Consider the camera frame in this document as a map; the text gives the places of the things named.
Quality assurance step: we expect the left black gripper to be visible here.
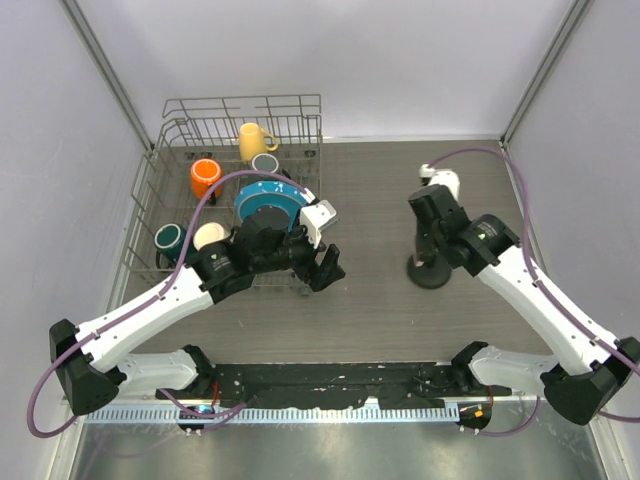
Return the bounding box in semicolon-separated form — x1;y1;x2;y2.
253;218;345;290

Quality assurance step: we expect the black phone stand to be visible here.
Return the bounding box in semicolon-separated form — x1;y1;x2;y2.
406;255;452;290

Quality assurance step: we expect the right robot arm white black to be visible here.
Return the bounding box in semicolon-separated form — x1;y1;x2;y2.
408;184;639;425

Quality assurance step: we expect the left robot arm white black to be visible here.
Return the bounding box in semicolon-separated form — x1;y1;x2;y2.
49;201;345;416

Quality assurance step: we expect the blue ceramic plate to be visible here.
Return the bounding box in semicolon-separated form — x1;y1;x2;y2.
234;180;316;230

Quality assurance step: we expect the cream mug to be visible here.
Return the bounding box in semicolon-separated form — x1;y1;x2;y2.
192;222;231;250

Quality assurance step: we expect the grey mug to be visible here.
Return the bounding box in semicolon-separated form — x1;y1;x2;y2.
249;153;291;183

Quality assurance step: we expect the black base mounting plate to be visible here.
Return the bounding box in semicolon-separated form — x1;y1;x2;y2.
171;362;511;410

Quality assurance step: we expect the yellow mug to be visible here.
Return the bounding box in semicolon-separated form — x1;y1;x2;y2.
238;122;279;163

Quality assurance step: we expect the orange mug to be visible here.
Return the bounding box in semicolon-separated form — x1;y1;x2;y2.
190;158;223;200

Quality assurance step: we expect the dark teal mug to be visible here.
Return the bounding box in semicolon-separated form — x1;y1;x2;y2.
154;223;196;269

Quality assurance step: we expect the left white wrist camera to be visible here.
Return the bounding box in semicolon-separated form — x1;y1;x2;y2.
299;200;339;249

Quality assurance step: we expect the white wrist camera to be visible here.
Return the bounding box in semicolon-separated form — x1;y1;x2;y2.
299;200;339;249
419;164;460;200

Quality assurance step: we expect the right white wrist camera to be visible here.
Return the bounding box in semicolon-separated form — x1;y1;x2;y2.
419;164;460;200

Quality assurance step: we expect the grey wire dish rack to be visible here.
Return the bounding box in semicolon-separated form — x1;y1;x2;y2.
112;94;323;301

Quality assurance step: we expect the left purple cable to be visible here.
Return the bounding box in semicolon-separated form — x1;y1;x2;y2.
25;169;316;439

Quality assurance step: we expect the white slotted cable duct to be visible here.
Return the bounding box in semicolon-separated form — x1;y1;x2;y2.
84;403;459;425

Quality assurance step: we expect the aluminium frame rail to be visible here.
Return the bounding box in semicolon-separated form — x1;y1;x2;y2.
59;0;154;151

